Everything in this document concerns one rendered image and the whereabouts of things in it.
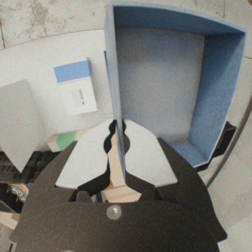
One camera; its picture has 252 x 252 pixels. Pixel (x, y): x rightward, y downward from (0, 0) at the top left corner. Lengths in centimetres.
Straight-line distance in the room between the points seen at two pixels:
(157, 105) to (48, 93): 50
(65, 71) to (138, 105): 33
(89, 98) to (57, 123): 25
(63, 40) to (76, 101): 25
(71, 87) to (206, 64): 40
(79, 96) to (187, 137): 38
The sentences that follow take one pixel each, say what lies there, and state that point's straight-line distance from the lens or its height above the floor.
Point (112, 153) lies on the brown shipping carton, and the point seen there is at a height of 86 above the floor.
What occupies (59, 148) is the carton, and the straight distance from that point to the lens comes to 65.
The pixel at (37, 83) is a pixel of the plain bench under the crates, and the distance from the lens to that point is 61.
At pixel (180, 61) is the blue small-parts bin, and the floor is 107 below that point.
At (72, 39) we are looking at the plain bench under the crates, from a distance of 55.
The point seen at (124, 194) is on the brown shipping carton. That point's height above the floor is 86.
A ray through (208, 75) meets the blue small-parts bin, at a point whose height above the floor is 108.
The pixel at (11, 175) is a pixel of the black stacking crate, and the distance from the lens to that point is 75.
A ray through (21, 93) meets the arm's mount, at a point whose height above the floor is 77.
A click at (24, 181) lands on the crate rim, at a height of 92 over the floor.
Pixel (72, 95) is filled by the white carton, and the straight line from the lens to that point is 47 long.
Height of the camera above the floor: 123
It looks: 58 degrees down
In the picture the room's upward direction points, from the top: 160 degrees clockwise
